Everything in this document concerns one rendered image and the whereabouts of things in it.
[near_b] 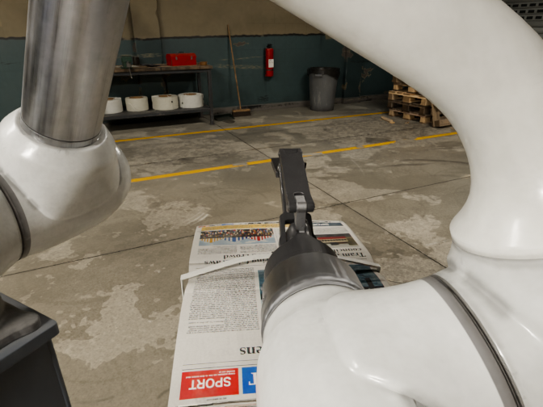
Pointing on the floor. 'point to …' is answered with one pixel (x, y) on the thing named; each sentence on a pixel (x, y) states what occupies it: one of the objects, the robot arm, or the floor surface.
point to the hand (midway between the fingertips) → (282, 210)
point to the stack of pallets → (408, 102)
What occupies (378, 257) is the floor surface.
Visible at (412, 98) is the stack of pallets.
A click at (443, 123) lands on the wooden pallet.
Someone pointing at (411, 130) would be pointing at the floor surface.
